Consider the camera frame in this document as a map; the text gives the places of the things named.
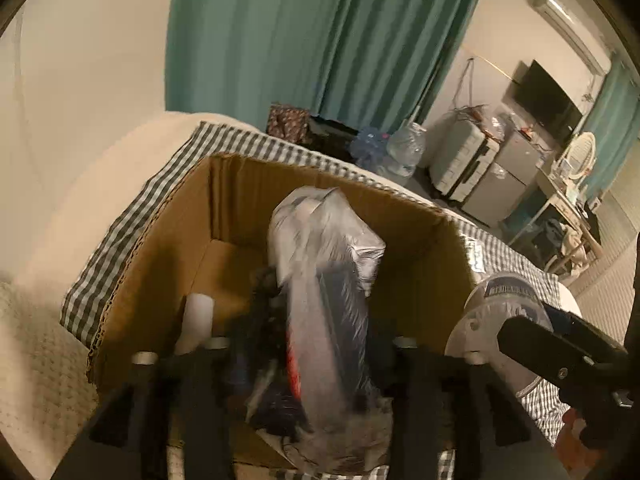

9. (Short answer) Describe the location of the wall cable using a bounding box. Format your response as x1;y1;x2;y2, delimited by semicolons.
452;57;478;111

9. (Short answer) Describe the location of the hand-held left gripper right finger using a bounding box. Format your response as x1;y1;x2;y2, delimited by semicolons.
392;337;571;480

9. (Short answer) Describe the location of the white plastic bottle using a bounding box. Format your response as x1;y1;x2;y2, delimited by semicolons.
175;294;216;356

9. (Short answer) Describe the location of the white louvred wardrobe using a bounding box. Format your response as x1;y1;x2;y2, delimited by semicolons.
570;180;640;346

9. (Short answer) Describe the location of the grey mini fridge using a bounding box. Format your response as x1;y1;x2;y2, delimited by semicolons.
460;130;551;228

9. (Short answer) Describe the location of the wide green curtain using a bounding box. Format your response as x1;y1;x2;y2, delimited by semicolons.
165;0;493;131

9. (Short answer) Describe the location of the clear plastic packet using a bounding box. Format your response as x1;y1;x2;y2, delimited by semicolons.
267;186;396;473

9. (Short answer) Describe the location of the narrow green curtain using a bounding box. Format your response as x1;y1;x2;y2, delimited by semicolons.
580;52;640;196

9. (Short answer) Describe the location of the white air conditioner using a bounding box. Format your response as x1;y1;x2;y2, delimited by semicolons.
530;0;608;73

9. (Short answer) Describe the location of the white oval mirror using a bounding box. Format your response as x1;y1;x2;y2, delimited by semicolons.
562;131;598;181

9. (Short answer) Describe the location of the white suitcase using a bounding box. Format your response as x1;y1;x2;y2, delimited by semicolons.
429;112;501;201

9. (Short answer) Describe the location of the large clear water jug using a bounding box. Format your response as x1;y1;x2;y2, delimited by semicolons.
385;120;427;176

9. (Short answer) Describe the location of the blue label water bottle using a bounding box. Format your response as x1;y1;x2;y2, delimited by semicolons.
445;271;556;396

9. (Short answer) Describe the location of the brown patterned gift bag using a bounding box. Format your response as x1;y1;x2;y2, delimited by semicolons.
266;104;311;142

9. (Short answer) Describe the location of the brown cardboard box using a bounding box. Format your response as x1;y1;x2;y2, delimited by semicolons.
86;152;483;471

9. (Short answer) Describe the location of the white vanity desk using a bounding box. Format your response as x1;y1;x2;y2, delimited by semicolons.
505;165;596;261

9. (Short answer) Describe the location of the black wall television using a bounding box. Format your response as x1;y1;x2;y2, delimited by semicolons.
512;60;583;138

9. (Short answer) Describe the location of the wooden chair with clothes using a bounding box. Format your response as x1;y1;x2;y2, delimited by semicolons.
547;217;606;276

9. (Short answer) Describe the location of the blue crumpled plastic bottle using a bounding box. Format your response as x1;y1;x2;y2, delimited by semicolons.
349;127;391;168

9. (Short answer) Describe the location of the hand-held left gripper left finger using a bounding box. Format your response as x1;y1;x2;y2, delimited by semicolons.
50;337;236;480

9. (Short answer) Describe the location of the dark bag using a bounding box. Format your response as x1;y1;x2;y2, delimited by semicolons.
305;116;361;161

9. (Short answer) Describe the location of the white knitted blanket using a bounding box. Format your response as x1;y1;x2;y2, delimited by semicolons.
0;280;101;480

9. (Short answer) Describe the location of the person's right hand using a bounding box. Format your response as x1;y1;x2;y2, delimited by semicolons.
554;407;601;468

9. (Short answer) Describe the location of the clear plastic bag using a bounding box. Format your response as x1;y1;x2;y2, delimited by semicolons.
475;115;507;142

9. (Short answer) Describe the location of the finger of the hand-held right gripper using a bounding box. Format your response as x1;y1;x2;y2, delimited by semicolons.
497;317;630;391
537;302;626;350

